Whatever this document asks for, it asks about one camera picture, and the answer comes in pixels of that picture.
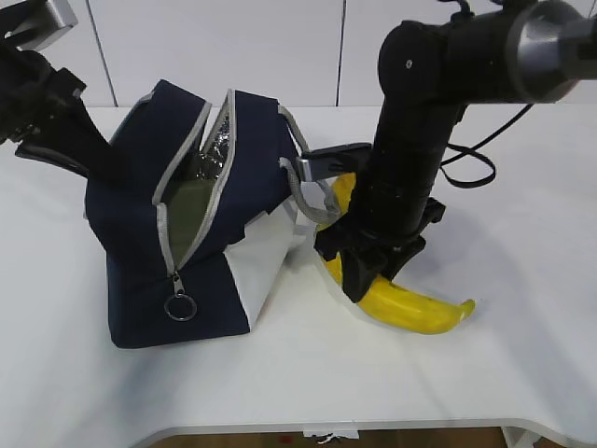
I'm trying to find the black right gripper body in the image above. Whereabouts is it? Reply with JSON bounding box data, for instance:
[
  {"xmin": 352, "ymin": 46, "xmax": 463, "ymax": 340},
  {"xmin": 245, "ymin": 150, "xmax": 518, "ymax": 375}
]
[{"xmin": 314, "ymin": 197, "xmax": 444, "ymax": 260}]

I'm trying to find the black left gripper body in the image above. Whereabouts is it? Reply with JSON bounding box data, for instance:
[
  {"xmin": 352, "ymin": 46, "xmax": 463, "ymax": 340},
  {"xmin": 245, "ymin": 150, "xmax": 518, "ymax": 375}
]
[{"xmin": 1, "ymin": 46, "xmax": 87, "ymax": 142}]

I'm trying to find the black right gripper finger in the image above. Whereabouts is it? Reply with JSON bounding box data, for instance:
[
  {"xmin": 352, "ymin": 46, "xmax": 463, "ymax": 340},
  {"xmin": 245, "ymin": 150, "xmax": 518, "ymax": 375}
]
[
  {"xmin": 342, "ymin": 254, "xmax": 387, "ymax": 302},
  {"xmin": 384, "ymin": 235, "xmax": 425, "ymax": 280}
]

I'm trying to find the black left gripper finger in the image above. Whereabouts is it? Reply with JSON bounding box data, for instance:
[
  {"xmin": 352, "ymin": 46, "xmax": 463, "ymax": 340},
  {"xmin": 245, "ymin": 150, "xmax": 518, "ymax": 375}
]
[
  {"xmin": 15, "ymin": 142, "xmax": 89, "ymax": 175},
  {"xmin": 60, "ymin": 100, "xmax": 131, "ymax": 187}
]

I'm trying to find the yellow banana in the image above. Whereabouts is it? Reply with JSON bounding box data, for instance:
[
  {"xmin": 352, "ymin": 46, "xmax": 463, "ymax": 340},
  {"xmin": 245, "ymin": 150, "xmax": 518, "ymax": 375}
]
[{"xmin": 322, "ymin": 174, "xmax": 477, "ymax": 335}]

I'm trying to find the green lid food container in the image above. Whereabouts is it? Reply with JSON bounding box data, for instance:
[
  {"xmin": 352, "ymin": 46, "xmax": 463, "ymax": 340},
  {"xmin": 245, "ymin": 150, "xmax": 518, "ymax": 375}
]
[{"xmin": 163, "ymin": 178, "xmax": 215, "ymax": 264}]

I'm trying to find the navy blue lunch bag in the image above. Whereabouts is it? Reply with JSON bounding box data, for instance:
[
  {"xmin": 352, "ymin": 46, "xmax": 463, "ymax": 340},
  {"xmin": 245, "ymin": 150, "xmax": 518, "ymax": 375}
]
[{"xmin": 85, "ymin": 80, "xmax": 340, "ymax": 349}]

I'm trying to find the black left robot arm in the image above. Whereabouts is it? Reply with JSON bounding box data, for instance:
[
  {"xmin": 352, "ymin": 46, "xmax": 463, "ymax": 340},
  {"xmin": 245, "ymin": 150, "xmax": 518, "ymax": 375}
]
[{"xmin": 1, "ymin": 1, "xmax": 131, "ymax": 186}]

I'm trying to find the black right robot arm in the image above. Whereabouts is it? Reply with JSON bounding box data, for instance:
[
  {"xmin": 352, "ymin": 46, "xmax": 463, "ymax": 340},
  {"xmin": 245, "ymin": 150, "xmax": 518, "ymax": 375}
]
[{"xmin": 315, "ymin": 1, "xmax": 596, "ymax": 302}]

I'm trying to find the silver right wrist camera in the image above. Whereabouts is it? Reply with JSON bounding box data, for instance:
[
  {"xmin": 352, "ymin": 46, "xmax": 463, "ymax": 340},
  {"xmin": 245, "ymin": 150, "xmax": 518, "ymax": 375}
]
[{"xmin": 297, "ymin": 143, "xmax": 372, "ymax": 182}]

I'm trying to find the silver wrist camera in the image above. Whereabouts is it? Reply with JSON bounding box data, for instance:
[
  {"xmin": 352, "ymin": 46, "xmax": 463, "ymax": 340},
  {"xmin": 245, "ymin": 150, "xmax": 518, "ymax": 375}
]
[
  {"xmin": 297, "ymin": 143, "xmax": 372, "ymax": 182},
  {"xmin": 1, "ymin": 1, "xmax": 78, "ymax": 51}
]

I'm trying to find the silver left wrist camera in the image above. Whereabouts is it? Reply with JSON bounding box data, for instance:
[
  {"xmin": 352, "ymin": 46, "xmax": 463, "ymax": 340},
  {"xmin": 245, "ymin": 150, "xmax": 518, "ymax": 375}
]
[{"xmin": 1, "ymin": 1, "xmax": 78, "ymax": 51}]

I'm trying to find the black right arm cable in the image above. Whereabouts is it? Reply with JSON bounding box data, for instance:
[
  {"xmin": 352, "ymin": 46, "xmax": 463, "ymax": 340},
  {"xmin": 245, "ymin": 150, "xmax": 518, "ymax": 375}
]
[{"xmin": 440, "ymin": 102, "xmax": 534, "ymax": 189}]

